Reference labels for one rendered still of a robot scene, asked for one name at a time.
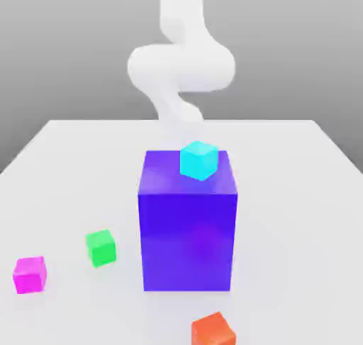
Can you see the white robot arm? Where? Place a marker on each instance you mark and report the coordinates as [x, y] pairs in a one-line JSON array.
[[181, 67]]

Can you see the small cyan cube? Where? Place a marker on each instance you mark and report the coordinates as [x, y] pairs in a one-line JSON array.
[[198, 162]]

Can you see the small green cube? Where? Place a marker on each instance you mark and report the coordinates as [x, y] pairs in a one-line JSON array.
[[101, 250]]

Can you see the small orange cube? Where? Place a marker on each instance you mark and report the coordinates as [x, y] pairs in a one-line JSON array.
[[212, 330]]

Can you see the small magenta cube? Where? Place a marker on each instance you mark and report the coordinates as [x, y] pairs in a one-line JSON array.
[[29, 277]]

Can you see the large purple box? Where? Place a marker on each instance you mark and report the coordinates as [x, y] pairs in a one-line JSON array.
[[187, 237]]

